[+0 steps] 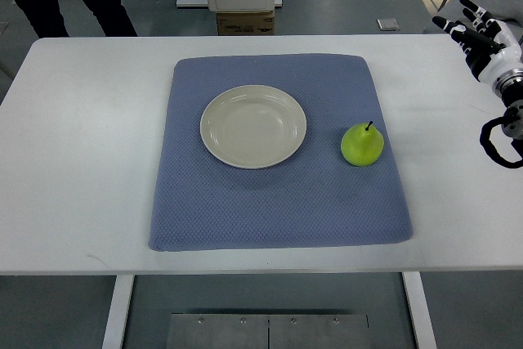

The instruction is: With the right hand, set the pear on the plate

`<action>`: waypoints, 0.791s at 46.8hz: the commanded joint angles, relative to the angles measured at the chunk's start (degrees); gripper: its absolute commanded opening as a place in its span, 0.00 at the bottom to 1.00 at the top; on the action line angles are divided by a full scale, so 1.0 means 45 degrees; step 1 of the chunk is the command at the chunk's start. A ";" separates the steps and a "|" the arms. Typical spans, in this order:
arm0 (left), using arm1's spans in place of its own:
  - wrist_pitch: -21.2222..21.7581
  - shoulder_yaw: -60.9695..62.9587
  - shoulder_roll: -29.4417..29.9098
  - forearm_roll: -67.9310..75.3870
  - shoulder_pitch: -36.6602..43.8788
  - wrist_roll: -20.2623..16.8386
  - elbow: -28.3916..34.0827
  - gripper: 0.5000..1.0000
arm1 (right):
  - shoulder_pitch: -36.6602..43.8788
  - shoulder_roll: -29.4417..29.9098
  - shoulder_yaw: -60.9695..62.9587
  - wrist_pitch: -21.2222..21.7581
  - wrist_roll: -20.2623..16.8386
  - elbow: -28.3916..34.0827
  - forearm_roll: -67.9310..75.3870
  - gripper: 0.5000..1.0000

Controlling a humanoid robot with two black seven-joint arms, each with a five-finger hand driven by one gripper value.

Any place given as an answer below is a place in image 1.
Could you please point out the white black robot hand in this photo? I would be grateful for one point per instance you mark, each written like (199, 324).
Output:
(492, 52)

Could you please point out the green pear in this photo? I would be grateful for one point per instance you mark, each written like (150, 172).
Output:
(362, 144)

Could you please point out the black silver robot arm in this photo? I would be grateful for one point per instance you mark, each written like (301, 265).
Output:
(508, 87)

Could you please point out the grey floor plate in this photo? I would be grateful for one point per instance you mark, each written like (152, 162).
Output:
(388, 24)

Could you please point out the cream round plate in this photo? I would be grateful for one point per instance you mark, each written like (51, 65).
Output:
(253, 126)

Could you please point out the blue woven mat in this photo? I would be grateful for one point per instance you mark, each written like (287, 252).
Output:
(313, 199)

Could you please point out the cardboard box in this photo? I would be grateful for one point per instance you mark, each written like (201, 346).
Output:
(246, 23)

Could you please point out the white table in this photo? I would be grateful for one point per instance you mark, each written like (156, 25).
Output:
(81, 134)

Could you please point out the metal base plate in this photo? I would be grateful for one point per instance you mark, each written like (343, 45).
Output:
(268, 331)

